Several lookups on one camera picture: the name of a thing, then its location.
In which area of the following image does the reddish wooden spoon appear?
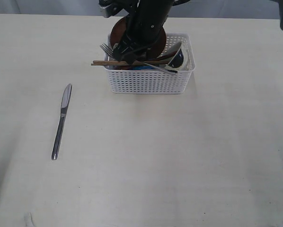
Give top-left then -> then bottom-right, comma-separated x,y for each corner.
154,52 -> 176,61

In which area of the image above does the blue tissue packet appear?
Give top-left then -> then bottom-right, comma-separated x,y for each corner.
130,66 -> 155,70

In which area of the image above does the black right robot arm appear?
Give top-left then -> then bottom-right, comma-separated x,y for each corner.
98,0 -> 187,64

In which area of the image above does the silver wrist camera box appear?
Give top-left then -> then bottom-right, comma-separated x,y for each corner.
99,4 -> 121,18

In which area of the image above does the wooden chopstick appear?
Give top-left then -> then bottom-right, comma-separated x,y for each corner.
91,62 -> 154,66
91,60 -> 169,66

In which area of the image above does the silver table knife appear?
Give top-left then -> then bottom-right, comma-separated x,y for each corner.
51,84 -> 72,160

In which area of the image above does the silver fork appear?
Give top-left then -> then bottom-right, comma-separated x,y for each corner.
100,43 -> 178,75

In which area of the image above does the brown wooden plate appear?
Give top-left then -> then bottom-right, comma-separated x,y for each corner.
109,17 -> 167,60

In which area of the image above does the white perforated plastic basket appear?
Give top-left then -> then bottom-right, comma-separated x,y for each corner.
105,33 -> 195,94

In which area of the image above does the white bowl dark inside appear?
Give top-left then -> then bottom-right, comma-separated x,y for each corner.
165,41 -> 188,70

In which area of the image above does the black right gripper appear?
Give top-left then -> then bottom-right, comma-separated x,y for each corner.
113,33 -> 153,64

